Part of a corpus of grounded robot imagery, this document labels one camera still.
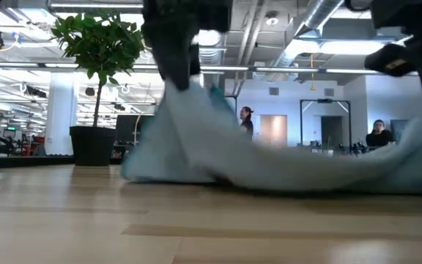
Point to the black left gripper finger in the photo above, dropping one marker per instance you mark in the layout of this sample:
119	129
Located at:
174	58
195	58

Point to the black gantry frame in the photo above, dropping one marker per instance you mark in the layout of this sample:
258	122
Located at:
324	100

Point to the long linear ceiling light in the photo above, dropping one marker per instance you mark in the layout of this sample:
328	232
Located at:
288	69

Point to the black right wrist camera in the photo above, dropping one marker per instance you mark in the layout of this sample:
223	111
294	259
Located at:
387	60

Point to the green potted plant black pot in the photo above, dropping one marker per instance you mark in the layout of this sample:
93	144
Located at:
97	44

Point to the silver ventilation duct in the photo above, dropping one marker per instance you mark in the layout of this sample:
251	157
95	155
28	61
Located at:
212	55
317	14

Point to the beige door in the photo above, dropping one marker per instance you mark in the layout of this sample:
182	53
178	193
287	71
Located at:
273	130

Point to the black computer monitor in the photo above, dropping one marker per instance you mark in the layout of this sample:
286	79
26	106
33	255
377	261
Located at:
399	126
126	128

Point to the person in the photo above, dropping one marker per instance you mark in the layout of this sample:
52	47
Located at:
379	138
247	126

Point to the light blue microfiber towel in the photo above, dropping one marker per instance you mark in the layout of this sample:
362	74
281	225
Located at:
269	168

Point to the black aluminium table frame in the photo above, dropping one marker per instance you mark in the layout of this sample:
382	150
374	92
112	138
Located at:
31	161

